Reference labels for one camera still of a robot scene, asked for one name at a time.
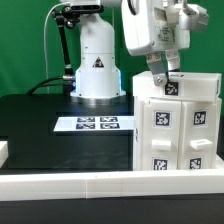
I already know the black cable bundle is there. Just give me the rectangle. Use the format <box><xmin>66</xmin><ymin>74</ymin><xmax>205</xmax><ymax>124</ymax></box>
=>
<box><xmin>27</xmin><ymin>75</ymin><xmax>68</xmax><ymax>96</ymax></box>

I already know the white cabinet top block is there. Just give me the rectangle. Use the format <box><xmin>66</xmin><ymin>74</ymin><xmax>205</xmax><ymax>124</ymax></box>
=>
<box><xmin>133</xmin><ymin>71</ymin><xmax>221</xmax><ymax>102</ymax></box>

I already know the white cabinet door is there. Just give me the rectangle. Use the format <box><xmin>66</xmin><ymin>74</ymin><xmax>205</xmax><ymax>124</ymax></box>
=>
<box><xmin>141</xmin><ymin>99</ymin><xmax>181</xmax><ymax>171</ymax></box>
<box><xmin>178</xmin><ymin>98</ymin><xmax>221</xmax><ymax>170</ymax></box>

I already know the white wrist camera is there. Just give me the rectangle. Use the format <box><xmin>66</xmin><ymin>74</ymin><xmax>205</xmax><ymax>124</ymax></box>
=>
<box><xmin>162</xmin><ymin>0</ymin><xmax>209</xmax><ymax>32</ymax></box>

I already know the white cabinet body box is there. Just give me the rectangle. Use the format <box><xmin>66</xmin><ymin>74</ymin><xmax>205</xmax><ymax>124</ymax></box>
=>
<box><xmin>132</xmin><ymin>95</ymin><xmax>223</xmax><ymax>172</ymax></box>

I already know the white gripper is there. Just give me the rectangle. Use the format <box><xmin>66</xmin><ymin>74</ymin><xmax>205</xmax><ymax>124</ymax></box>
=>
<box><xmin>121</xmin><ymin>0</ymin><xmax>190</xmax><ymax>86</ymax></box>

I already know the white marker base sheet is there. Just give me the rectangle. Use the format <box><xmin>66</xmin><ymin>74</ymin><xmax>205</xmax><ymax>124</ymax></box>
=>
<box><xmin>54</xmin><ymin>116</ymin><xmax>134</xmax><ymax>132</ymax></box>

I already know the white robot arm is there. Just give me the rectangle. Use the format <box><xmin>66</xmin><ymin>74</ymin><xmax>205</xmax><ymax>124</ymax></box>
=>
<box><xmin>60</xmin><ymin>0</ymin><xmax>190</xmax><ymax>104</ymax></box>

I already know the white cable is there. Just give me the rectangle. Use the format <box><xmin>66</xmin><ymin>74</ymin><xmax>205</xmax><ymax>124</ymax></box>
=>
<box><xmin>43</xmin><ymin>2</ymin><xmax>72</xmax><ymax>95</ymax></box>

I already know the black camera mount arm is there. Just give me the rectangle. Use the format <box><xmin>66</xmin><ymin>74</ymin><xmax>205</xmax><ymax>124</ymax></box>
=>
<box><xmin>52</xmin><ymin>4</ymin><xmax>104</xmax><ymax>96</ymax></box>

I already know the white obstacle fence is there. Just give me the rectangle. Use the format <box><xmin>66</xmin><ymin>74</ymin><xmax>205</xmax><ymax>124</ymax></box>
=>
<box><xmin>0</xmin><ymin>140</ymin><xmax>224</xmax><ymax>202</ymax></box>

